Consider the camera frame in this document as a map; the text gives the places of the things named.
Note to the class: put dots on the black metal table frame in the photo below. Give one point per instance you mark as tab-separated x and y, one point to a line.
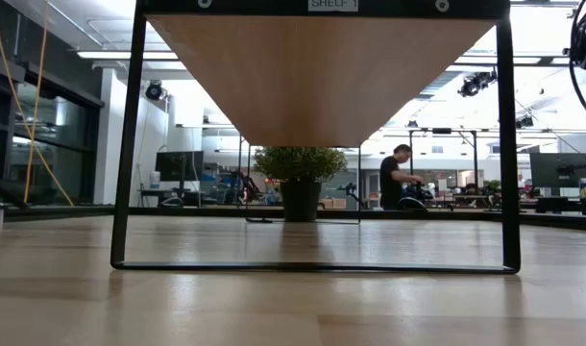
557	220

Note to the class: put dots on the black ceiling spotlight cluster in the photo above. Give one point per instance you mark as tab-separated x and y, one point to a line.
475	82

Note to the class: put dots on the white shelf label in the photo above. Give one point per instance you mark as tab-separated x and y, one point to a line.
332	4

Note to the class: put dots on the person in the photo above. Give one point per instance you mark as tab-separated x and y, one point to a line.
391	182

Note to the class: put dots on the long ceiling light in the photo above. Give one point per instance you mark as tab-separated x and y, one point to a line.
514	60
125	55

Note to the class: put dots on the black computer monitor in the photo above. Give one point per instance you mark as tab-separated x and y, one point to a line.
559	170
178	165

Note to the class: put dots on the potted green bushy plant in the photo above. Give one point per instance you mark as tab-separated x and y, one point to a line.
300	165

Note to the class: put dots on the black gantry frame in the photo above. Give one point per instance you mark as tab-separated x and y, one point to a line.
442	130

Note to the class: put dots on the small black ceiling spotlight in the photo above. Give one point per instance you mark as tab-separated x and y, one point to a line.
524	122

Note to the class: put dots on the wooden shelf with black frame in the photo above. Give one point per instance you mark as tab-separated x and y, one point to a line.
317	72

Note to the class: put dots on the white plastic jug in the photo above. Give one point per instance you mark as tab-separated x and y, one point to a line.
154	180

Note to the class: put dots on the round black ceiling speaker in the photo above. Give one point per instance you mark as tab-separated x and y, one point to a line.
153	90

